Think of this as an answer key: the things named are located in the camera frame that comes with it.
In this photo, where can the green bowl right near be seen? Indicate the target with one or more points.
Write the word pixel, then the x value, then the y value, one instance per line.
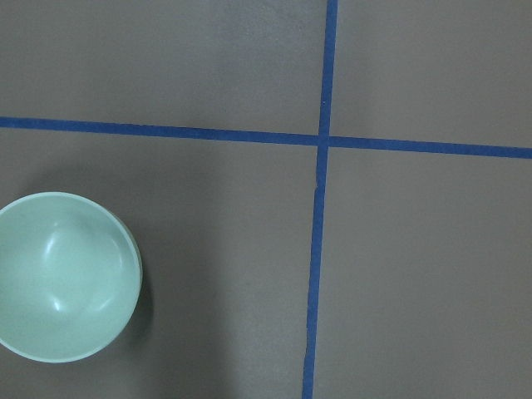
pixel 71 275

